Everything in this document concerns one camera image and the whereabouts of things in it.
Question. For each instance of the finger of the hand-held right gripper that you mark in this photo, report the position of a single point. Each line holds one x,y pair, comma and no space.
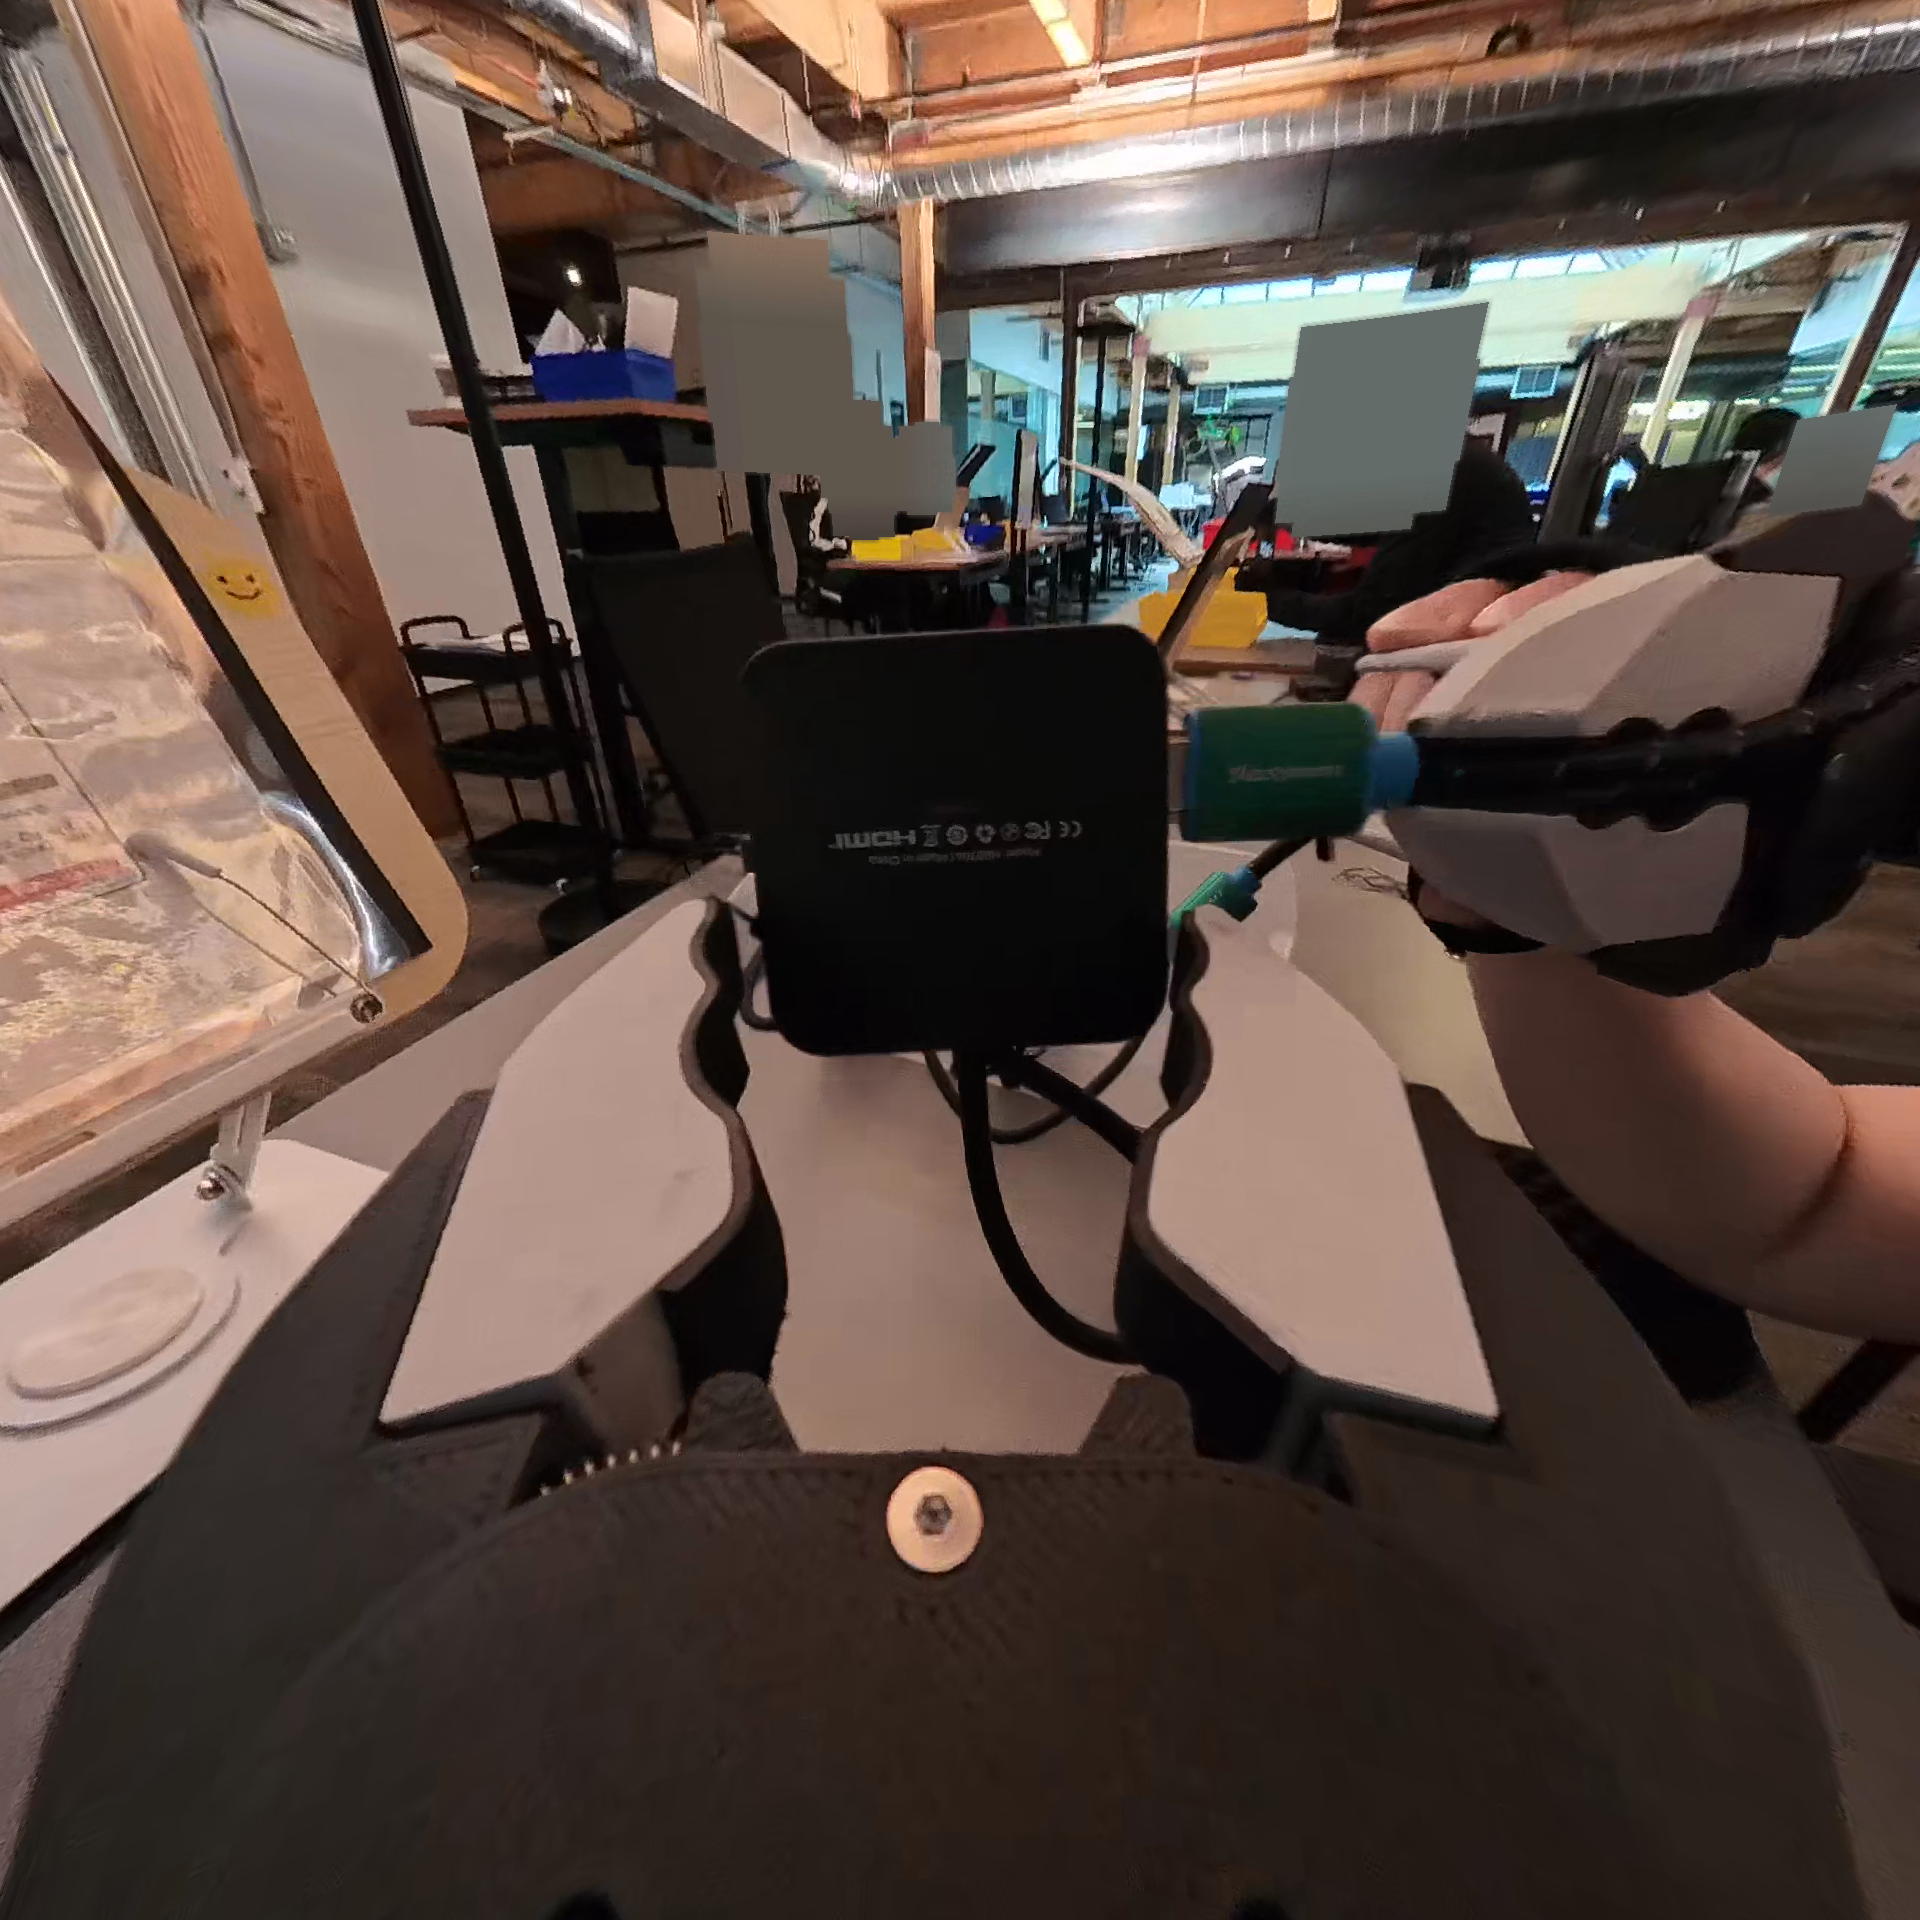
1575,878
1652,645

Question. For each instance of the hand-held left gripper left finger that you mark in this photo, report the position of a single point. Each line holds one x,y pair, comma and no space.
586,1154

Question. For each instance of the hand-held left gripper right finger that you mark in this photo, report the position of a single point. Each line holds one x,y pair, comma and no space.
1307,1215

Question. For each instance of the black hdmi switch box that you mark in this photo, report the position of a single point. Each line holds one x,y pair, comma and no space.
962,751

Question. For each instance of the person's right forearm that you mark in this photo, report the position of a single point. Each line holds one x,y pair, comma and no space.
1682,1141

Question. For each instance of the person's right hand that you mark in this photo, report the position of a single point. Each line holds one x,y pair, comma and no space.
1435,622

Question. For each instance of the white sign stand base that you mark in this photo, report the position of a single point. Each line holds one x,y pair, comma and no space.
300,1215

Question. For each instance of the black utility cart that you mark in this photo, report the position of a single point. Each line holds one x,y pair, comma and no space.
511,751

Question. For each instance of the yellow storage bin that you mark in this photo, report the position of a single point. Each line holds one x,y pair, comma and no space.
1214,615

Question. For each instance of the black chair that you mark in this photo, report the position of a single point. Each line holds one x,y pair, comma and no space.
675,674

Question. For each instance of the wooden sign board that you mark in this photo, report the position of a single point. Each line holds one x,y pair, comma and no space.
150,751

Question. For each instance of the yellow smiley sticker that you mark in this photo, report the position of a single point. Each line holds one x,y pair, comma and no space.
244,585

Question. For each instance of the wooden top standing desk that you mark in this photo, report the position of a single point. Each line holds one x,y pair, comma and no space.
570,414

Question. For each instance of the blue tissue box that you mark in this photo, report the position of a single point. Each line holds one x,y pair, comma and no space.
600,376

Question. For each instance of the black pole stand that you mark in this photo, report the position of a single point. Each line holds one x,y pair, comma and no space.
451,315

